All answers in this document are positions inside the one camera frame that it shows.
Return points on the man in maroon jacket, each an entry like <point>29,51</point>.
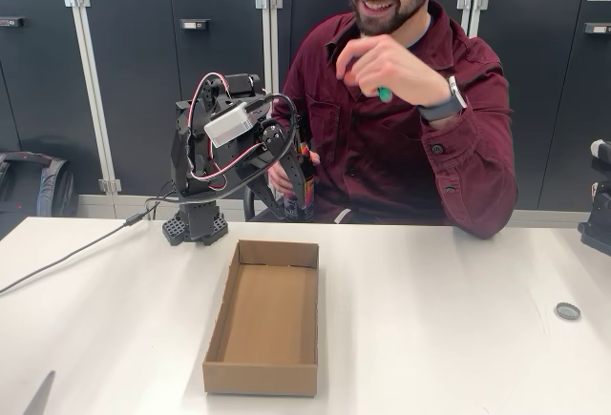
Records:
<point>382,157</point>

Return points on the green edding marker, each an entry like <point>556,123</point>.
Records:
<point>384,94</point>

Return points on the brown beer bottle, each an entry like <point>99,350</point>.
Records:
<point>309,191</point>

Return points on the smartwatch with blue band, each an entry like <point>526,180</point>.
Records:
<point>444,107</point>

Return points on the man's left forearm maroon sleeve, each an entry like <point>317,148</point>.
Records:
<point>468,172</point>

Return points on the man's left hand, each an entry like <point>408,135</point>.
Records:
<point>396,71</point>

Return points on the man's right hand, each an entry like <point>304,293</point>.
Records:
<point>278,179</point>

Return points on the black chair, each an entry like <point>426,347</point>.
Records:
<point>249,205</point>

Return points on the open brown cardboard box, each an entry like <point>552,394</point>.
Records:
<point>267,319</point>

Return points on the idle black robot arm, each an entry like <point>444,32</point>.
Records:
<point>599,224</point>

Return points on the grey backpack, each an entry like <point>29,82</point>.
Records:
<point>52,186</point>

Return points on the grey pointed strip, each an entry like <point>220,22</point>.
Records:
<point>40,396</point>

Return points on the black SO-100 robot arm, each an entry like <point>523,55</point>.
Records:
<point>195,224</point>

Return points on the silver bottle cap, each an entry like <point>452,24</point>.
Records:
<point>567,311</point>

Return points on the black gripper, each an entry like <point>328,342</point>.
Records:
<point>273,138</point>

